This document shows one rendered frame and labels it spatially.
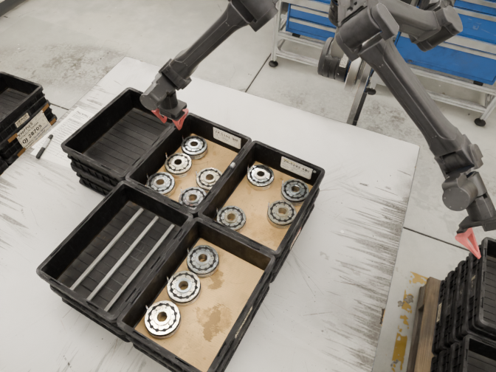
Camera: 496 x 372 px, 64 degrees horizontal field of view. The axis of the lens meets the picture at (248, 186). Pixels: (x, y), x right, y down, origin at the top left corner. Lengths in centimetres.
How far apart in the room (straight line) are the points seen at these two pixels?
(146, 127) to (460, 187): 122
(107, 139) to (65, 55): 212
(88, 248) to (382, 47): 107
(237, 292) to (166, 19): 316
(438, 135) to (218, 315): 78
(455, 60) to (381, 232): 180
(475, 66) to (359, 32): 234
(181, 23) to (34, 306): 299
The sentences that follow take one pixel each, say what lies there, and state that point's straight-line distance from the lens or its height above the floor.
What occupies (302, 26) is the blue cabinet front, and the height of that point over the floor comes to 40.
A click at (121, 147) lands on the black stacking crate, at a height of 83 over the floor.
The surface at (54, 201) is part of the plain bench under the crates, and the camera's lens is 175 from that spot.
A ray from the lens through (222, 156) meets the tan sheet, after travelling 158.
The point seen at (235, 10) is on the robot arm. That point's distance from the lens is 95.
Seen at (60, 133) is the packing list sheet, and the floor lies 70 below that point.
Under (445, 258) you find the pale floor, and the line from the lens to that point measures 257.
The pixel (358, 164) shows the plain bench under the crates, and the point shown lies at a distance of 182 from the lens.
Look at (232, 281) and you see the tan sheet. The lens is 130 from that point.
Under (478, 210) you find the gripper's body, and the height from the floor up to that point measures 128.
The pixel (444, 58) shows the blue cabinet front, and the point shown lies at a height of 43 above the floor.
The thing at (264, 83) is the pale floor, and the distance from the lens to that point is 326.
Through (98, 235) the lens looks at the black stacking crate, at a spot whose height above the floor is 83.
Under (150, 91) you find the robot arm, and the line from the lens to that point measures 119.
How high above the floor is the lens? 202
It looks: 53 degrees down
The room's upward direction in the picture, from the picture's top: 3 degrees clockwise
